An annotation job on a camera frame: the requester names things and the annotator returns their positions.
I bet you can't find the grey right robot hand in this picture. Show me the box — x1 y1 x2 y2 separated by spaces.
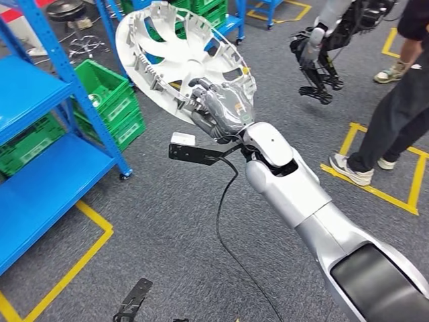
187 77 256 144

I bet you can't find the silver plastic wheel cover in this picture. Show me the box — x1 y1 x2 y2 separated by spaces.
115 1 258 126

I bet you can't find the blue metal shelf rack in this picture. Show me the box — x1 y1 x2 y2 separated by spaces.
248 0 285 30
0 0 133 277
94 0 247 85

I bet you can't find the green plastic crate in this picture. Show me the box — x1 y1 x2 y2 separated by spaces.
75 102 147 153
72 58 139 125
0 113 66 177
174 0 229 28

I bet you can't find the yellow floor tape marking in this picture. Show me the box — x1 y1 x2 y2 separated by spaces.
320 122 429 217
246 0 312 24
382 27 403 58

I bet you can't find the humanoid robot with black legs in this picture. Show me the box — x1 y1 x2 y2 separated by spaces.
290 0 397 106

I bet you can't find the person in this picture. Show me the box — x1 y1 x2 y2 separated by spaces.
373 0 429 85
329 44 429 186

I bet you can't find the black stool chrome base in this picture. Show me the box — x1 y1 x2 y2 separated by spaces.
46 0 111 61

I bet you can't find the black camera cable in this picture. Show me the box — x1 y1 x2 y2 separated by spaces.
216 155 285 322

